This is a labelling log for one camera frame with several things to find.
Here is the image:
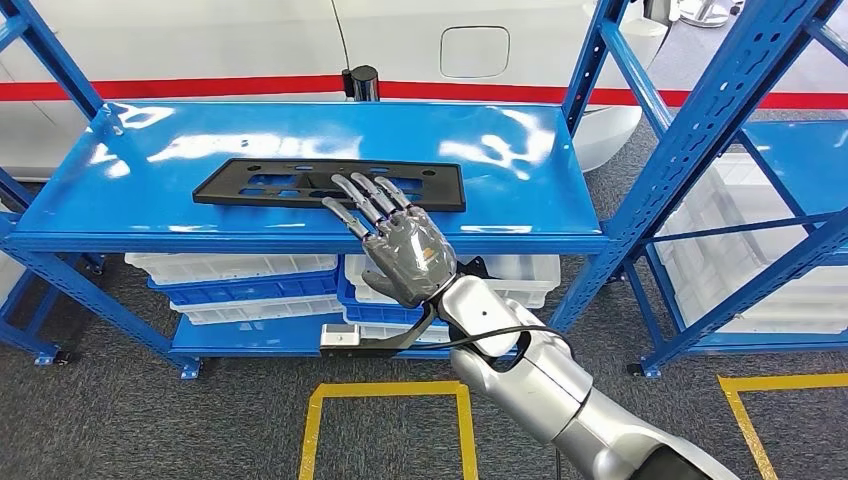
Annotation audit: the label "black plastic panel part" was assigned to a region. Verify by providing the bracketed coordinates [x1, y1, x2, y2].
[192, 157, 467, 213]

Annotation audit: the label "black curved strip part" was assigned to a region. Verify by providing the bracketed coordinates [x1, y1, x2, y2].
[457, 254, 495, 281]

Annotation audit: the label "blue metal shelf rack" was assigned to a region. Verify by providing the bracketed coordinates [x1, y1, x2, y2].
[0, 0, 829, 380]
[622, 16, 848, 380]

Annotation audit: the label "blue plastic bin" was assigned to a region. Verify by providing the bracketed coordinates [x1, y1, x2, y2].
[336, 264, 439, 327]
[146, 271, 340, 307]

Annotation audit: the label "yellow floor tape square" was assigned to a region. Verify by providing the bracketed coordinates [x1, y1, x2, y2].
[717, 372, 848, 480]
[298, 380, 480, 480]

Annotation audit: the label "stacked white plastic bins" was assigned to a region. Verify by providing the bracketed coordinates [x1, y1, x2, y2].
[652, 153, 848, 336]

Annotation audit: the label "white office chair base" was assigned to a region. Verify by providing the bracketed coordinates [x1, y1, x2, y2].
[678, 0, 743, 29]

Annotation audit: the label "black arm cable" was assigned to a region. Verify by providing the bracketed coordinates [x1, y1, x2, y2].
[397, 324, 568, 352]

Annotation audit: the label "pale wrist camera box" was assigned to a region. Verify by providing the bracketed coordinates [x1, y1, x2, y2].
[319, 322, 362, 348]

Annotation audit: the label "black stanchion post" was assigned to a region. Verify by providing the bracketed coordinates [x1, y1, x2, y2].
[341, 64, 381, 103]

